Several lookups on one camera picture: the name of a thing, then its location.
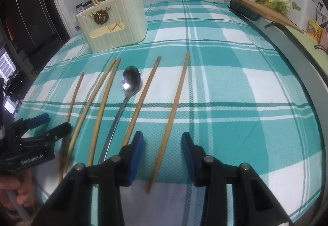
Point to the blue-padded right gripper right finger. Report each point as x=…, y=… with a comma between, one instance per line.
x=253, y=202

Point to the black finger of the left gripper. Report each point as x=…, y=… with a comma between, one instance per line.
x=53, y=134

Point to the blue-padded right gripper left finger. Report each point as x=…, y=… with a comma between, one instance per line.
x=71, y=202

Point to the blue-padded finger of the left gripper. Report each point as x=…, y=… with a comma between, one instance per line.
x=34, y=122

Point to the wooden chopstick three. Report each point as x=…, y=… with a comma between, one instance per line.
x=70, y=147

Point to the wooden chopstick four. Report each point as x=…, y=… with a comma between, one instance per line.
x=100, y=113

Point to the steel spoon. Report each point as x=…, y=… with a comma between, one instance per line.
x=131, y=84

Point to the wooden chopstick five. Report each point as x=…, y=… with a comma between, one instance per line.
x=140, y=103

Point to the wooden chopstick seven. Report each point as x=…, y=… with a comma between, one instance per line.
x=114, y=27

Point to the wooden chopstick eight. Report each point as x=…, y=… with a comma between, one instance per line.
x=169, y=125

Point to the wooden chopstick one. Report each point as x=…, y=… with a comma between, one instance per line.
x=95, y=2

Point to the person's left hand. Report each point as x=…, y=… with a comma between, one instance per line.
x=24, y=187

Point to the black refrigerator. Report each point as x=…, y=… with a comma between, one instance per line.
x=35, y=28

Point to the cream utensil holder box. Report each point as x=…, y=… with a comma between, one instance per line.
x=130, y=14

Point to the spice jar rack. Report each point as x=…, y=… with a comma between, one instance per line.
x=83, y=6

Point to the teal plaid tablecloth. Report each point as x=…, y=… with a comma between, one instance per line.
x=241, y=101

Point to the yellow snack box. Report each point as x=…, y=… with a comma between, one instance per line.
x=314, y=31

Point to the wooden cutting board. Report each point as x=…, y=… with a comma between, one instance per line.
x=269, y=14

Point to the black griddle tray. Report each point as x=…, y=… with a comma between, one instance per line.
x=241, y=9

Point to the white knife block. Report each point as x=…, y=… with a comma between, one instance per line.
x=300, y=12

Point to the green lid with handle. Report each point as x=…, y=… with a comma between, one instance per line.
x=318, y=54

